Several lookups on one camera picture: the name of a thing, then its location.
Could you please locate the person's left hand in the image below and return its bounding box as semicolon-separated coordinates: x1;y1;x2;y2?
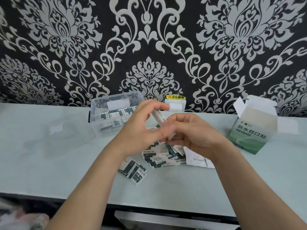
106;100;177;160

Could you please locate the person's right hand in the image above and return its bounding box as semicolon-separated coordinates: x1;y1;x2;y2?
161;113;232;162

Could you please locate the small white green packet bundle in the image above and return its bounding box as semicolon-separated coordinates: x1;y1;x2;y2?
150;109;177;142

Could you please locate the pile of white green packets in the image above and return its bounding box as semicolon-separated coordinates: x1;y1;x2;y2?
118;126;187;186

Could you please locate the green white cardboard carton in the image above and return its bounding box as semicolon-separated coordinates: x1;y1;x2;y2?
227;95;299;155

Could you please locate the clear plastic box lid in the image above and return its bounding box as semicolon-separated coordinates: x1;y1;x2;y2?
26;117;96;160

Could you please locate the person's left forearm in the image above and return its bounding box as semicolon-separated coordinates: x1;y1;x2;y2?
44;148;128;230

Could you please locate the person's right forearm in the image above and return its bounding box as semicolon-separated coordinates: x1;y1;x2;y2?
212;143;307;230

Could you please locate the white paper leaflet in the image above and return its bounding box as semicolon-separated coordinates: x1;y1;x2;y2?
183;146;215;169

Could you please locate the crumpled plastic bag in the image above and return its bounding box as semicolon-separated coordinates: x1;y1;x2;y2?
0;198;50;230

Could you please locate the white wall socket yellow label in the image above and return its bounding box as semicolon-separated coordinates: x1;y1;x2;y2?
164;94;187;112

